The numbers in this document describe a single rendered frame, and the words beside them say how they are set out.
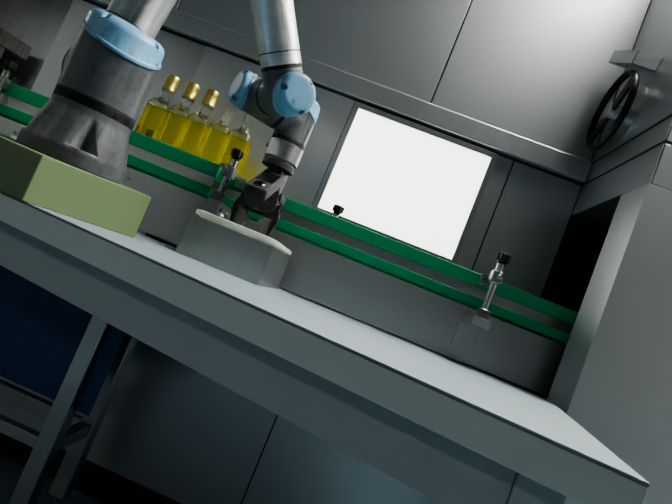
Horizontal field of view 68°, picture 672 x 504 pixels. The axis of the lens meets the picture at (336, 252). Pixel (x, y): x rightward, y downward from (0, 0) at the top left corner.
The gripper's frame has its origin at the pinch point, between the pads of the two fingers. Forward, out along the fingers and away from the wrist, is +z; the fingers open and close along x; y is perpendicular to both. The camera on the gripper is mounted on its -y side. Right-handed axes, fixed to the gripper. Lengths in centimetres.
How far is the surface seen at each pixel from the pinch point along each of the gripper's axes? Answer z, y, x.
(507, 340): -4, 15, -63
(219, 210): -6.1, 8.5, 10.1
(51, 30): -156, 434, 411
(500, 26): -89, 36, -36
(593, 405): 3, -2, -77
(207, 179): -11.8, 9.4, 15.8
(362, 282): -3.5, 15.7, -26.4
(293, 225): -10.2, 18.0, -5.5
